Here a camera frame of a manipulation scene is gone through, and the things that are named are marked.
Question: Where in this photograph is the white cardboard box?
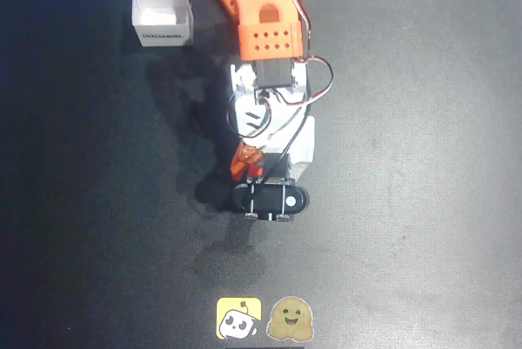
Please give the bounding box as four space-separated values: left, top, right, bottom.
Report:
130 0 195 48

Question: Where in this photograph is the black gripper-mounted webcam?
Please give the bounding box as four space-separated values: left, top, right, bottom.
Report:
233 152 311 223

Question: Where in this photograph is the hugging face emoji sticker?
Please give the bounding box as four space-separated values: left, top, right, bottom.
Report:
266 295 315 342

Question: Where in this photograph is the yellow robot face sticker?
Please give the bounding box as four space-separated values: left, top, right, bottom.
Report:
215 296 263 341

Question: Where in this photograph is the black camera cable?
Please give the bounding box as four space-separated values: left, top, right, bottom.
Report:
263 79 313 185

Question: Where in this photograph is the white red black servo wire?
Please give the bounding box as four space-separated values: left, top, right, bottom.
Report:
303 56 334 106
291 0 332 60
226 94 272 139

